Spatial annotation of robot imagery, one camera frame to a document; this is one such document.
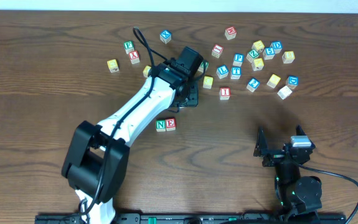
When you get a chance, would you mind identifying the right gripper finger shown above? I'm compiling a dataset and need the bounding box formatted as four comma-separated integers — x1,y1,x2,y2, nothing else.
253,128,268,157
296,125,315,148

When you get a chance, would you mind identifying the green R block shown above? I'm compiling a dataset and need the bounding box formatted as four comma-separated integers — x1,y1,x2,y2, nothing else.
197,60,209,73

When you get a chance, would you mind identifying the red E block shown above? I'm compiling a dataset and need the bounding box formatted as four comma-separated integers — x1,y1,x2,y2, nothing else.
165,118,176,131

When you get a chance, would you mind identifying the green N block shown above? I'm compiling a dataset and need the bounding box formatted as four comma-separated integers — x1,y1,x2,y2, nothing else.
156,119,166,132

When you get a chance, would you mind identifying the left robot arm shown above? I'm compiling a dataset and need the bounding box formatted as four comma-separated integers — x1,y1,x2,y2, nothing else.
61,47,204,223

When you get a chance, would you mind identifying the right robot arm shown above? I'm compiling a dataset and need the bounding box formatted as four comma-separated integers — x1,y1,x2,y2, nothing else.
253,126,322,222

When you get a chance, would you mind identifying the plain yellow block centre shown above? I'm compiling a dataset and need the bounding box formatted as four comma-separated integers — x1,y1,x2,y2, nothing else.
203,76,214,89

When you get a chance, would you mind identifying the red I block upper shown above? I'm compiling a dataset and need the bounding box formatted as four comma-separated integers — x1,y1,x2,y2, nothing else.
211,44,224,58

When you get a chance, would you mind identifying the red i block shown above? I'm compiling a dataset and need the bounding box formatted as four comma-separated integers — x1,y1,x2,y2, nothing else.
219,87,231,100
211,44,224,58

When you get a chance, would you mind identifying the blue L block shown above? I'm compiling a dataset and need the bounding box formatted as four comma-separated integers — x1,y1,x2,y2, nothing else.
216,65,229,79

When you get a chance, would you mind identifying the blue X block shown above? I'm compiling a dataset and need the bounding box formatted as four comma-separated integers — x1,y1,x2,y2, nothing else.
160,30,172,44

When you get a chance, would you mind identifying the white block right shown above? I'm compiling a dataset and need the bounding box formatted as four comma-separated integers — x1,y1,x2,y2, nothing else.
277,86,292,100

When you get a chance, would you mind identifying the yellow O block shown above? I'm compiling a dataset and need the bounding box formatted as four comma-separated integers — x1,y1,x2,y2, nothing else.
143,65,152,78

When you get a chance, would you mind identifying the red I block lower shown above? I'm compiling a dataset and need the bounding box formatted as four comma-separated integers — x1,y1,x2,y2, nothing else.
219,87,231,100

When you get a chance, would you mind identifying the blue T block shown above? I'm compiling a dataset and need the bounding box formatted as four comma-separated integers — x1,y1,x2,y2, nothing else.
230,67,242,80

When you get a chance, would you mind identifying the blue P block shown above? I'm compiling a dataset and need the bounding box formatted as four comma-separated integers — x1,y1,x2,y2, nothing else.
232,54,245,67

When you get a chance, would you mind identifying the blue D block lower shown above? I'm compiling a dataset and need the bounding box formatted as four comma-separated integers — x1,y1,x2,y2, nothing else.
286,75,299,90

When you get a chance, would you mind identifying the blue d block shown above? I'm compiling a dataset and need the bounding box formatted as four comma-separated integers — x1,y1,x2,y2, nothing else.
286,75,299,90
270,41,283,54

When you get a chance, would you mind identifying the red block top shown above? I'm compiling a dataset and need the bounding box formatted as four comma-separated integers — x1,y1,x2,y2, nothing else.
225,26,237,40

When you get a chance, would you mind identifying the red Y block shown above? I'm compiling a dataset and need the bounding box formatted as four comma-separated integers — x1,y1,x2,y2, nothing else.
128,50,140,64

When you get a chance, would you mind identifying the blue 2 block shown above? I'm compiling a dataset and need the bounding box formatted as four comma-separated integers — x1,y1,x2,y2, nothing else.
247,78,260,92

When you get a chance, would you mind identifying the green F block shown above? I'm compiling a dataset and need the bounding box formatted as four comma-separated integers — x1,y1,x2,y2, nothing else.
123,40,134,54

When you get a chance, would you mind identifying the green Z block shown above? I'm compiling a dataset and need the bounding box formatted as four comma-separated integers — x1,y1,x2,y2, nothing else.
246,49,259,63

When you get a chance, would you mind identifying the yellow block below Z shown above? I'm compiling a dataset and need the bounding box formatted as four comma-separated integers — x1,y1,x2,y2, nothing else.
252,58,264,71

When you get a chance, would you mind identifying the yellow block top right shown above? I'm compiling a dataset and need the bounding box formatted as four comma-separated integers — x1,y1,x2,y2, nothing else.
252,40,265,53

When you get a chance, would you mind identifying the yellow 8 block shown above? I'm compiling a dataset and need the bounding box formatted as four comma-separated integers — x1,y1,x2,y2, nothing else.
282,51,295,63

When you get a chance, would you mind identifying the yellow block far left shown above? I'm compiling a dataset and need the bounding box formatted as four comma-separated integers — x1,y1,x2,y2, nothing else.
107,59,119,73

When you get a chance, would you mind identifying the blue 5 block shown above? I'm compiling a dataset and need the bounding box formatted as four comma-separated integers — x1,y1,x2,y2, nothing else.
263,47,275,60

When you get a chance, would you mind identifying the blue D block upper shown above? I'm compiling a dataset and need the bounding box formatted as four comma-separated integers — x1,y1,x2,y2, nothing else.
270,41,283,54

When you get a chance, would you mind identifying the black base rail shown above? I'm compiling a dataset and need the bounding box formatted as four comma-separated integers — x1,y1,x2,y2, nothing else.
34,212,347,224

